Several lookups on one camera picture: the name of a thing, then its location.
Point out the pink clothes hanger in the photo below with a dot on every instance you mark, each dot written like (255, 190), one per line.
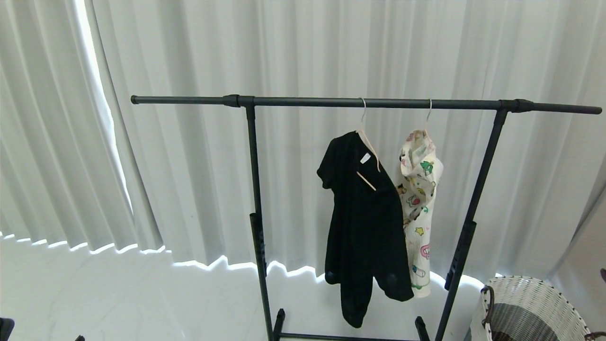
(367, 142)
(428, 116)

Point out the black T-shirt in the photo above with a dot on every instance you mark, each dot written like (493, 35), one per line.
(360, 237)

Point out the cream printed garment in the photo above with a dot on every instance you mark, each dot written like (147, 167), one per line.
(419, 213)

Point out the black clothes rack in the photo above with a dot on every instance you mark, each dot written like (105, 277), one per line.
(378, 103)

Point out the white laundry basket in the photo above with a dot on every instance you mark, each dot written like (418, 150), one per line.
(530, 298)

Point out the white curtain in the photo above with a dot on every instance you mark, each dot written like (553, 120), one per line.
(236, 166)

